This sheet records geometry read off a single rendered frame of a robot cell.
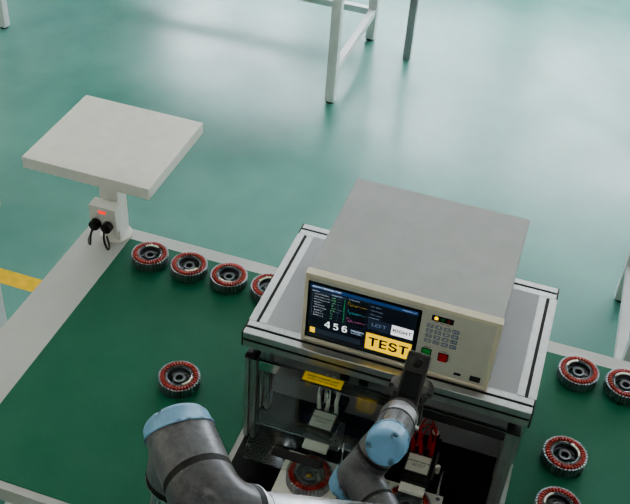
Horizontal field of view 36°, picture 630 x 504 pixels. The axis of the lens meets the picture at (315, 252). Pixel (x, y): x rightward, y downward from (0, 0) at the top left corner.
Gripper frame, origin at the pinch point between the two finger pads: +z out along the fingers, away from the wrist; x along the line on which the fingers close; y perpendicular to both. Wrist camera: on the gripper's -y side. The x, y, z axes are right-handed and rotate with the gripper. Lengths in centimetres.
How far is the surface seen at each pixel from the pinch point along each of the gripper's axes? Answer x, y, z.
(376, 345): -11.2, -0.7, 7.9
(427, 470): 6.1, 28.2, 14.4
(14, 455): -91, 49, -1
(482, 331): 10.8, -12.0, 2.7
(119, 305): -92, 25, 51
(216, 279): -69, 14, 65
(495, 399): 17.0, 4.1, 8.3
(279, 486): -26.6, 40.7, 8.6
